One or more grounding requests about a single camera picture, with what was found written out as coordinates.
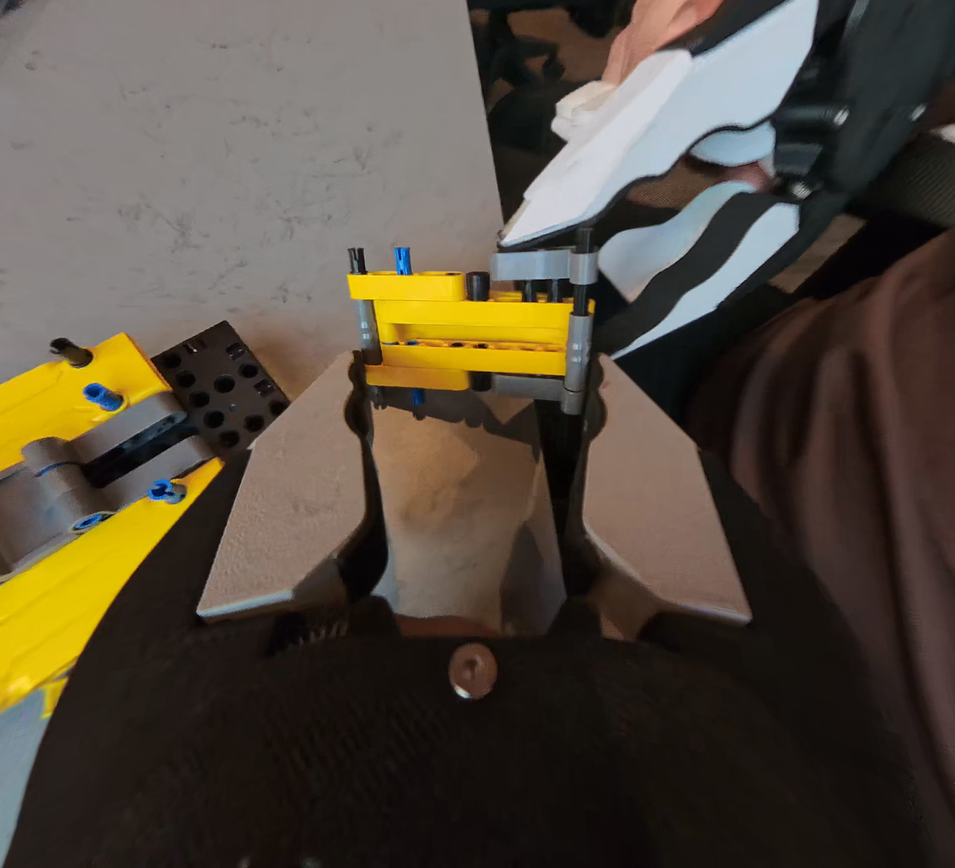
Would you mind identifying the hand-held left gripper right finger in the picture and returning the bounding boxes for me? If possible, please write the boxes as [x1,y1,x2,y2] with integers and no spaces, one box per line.
[572,357,752,627]

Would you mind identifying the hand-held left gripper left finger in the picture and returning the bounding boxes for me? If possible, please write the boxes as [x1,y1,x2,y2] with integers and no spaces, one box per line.
[197,354,389,623]

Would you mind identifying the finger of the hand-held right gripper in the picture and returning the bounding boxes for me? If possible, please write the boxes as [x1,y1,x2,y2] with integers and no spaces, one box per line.
[497,0,825,251]
[594,182,810,360]

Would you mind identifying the yellow brick panel piece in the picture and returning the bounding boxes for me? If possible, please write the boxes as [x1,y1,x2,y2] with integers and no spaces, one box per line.
[347,245,598,414]

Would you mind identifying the yellow black brick vehicle model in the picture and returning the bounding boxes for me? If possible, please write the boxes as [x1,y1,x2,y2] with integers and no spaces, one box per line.
[0,319,292,727]

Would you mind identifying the grey desk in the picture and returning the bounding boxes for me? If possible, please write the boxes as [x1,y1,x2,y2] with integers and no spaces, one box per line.
[0,0,568,868]

